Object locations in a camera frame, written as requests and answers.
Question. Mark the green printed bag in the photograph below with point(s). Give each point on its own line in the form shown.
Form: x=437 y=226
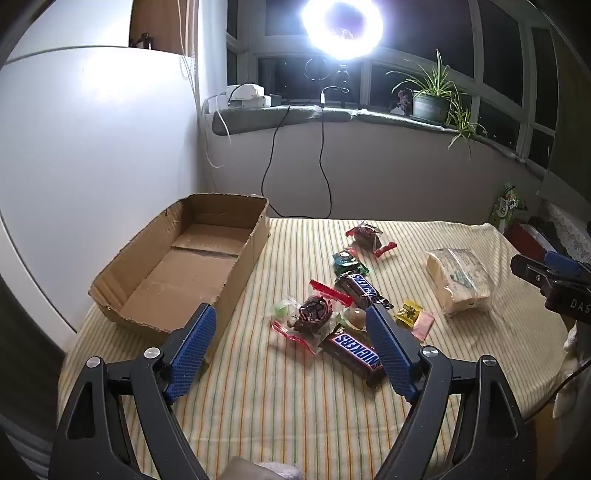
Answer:
x=508 y=203

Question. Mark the white power strip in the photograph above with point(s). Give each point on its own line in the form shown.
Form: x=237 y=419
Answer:
x=251 y=103

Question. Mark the window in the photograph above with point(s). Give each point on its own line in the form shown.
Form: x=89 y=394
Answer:
x=461 y=41

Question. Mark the brown wooden panel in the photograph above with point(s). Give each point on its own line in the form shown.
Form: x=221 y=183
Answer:
x=157 y=23

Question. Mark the person's right forearm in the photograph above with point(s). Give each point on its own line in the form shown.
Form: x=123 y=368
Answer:
x=575 y=369

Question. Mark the tan jelly cup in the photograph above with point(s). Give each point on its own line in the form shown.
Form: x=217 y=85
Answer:
x=356 y=317

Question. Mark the person's left forearm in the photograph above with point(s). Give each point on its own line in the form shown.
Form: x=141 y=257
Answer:
x=258 y=470

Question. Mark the light green candy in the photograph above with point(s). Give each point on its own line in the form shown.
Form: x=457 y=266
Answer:
x=282 y=308

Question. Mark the small pink ornament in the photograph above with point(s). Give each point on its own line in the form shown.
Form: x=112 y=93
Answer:
x=405 y=99

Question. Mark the small dark object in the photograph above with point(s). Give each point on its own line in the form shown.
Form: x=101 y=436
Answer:
x=141 y=40

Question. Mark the white lace cloth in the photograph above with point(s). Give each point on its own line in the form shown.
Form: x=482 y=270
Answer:
x=572 y=230

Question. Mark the brown cardboard box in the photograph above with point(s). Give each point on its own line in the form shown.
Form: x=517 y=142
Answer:
x=184 y=272

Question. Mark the pink candy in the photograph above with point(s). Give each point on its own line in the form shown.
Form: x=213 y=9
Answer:
x=424 y=326

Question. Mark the black light tripod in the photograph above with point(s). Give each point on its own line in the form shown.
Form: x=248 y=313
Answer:
x=344 y=81

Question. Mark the potted spider plant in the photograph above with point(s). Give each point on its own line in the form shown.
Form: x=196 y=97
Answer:
x=429 y=106

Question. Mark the white charger device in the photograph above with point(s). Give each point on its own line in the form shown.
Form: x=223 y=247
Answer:
x=244 y=91

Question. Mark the yellow candy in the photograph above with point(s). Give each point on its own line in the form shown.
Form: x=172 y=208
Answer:
x=408 y=314

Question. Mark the clear red-edged snack packet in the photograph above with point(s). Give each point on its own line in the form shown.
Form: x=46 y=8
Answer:
x=314 y=314
x=367 y=236

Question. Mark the striped yellow cloth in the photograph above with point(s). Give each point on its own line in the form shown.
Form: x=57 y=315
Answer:
x=300 y=415

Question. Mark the clear bread package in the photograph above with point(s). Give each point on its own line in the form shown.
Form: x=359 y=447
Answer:
x=457 y=281

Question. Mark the white cabinet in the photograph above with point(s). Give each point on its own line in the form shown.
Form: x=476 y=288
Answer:
x=92 y=161

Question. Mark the red and teal snack packet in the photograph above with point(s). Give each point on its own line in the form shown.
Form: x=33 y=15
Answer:
x=344 y=259

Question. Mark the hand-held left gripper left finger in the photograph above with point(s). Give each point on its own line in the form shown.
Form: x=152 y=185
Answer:
x=194 y=355

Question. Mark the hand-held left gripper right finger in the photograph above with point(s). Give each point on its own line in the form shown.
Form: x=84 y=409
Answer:
x=392 y=355

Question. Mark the brown chocolate bar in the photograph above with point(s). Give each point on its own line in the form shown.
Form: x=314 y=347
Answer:
x=353 y=353
x=362 y=287

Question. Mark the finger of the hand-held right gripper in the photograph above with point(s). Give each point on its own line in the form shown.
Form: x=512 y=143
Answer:
x=531 y=270
x=561 y=263

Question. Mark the red box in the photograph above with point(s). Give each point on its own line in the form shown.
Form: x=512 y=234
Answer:
x=526 y=237

